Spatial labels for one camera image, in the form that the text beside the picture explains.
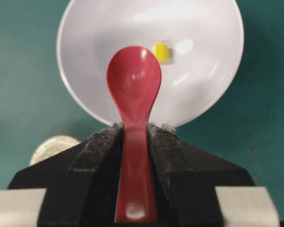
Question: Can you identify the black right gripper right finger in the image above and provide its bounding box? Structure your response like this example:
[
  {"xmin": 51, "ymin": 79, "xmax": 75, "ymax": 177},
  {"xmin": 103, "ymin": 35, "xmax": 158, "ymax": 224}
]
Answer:
[{"xmin": 147, "ymin": 124, "xmax": 278, "ymax": 227}]

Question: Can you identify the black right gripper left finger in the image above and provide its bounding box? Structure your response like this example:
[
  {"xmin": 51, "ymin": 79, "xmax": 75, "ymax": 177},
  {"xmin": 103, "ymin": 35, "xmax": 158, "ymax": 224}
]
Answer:
[{"xmin": 0, "ymin": 123, "xmax": 124, "ymax": 227}]

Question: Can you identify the red plastic spoon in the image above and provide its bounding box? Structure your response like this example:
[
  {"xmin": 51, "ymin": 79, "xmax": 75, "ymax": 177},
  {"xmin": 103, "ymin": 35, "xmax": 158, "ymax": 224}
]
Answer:
[{"xmin": 106, "ymin": 46, "xmax": 161, "ymax": 223}]

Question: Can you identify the yellow hexagonal prism block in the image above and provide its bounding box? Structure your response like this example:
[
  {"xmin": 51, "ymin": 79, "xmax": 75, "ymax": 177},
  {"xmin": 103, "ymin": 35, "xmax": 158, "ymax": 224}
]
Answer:
[{"xmin": 151, "ymin": 43, "xmax": 174, "ymax": 65}]

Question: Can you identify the white plastic bowl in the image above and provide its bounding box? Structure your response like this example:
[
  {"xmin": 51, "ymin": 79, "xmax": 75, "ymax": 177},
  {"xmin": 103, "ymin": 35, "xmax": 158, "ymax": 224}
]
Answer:
[{"xmin": 56, "ymin": 0, "xmax": 244, "ymax": 127}]

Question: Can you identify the round metallic disc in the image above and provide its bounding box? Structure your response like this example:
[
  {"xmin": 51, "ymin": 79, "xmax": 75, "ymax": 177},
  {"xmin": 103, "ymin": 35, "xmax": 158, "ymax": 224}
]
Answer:
[{"xmin": 29, "ymin": 135, "xmax": 80, "ymax": 166}]

